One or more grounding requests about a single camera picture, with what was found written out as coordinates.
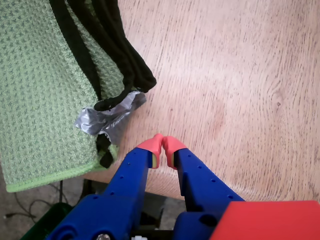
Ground green waffle cloth black trim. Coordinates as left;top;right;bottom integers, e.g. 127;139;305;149
0;0;158;193

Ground silver tape piece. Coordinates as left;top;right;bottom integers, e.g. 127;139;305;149
74;90;148;146

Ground green plastic crate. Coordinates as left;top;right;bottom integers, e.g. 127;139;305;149
21;202;76;240

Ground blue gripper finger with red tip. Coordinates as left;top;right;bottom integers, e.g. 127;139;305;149
162;135;245;240
46;133;165;240

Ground thin black floor cable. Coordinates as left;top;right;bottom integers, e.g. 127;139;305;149
4;179;69;222

